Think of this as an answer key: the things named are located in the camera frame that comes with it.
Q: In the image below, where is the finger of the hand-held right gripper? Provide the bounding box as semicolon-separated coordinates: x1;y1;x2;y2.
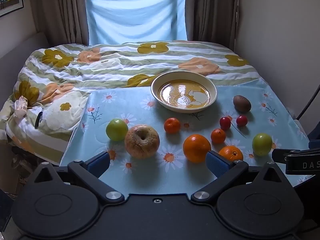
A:
272;149;320;175

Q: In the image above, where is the grey bed headboard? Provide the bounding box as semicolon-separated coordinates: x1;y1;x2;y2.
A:
0;31;49;105

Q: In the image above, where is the small tangerine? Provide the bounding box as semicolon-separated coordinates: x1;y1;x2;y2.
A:
164;117;181;134
211;128;227;144

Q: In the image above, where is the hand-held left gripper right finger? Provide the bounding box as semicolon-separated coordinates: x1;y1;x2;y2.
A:
191;151;288;204

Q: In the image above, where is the beige curtain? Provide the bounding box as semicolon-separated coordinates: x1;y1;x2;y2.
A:
184;0;240;53
29;0;90;46

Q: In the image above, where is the wrinkled old apple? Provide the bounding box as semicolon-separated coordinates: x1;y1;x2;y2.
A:
124;124;160;159

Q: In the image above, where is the floral striped duvet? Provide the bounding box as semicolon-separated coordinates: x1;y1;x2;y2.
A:
0;40;258;155

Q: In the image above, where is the black cable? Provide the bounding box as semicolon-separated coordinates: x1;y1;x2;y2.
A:
295;82;320;120

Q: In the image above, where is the cream bowl with yellow print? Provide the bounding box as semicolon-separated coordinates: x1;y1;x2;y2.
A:
151;70;218;113

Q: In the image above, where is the medium orange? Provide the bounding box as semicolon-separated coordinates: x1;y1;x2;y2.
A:
219;145;244;162

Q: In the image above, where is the brown kiwi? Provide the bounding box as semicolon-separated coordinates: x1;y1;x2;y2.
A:
233;95;251;113

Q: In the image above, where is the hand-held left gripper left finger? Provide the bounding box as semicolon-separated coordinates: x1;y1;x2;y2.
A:
34;151;125;205

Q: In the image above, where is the white crumpled packet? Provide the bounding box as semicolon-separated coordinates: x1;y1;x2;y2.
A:
14;95;28;118

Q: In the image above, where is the large orange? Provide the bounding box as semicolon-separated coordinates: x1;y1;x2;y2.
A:
183;134;212;163

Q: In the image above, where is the small black device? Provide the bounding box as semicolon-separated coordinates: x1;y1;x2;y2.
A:
34;109;44;130

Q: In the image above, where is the green apple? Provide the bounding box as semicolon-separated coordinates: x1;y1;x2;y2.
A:
252;133;273;157
106;118;129;141

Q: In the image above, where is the light blue daisy mat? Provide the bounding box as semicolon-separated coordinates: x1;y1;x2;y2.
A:
60;77;310;195

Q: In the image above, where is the light blue window cloth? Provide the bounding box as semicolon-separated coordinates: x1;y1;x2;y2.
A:
85;0;188;46

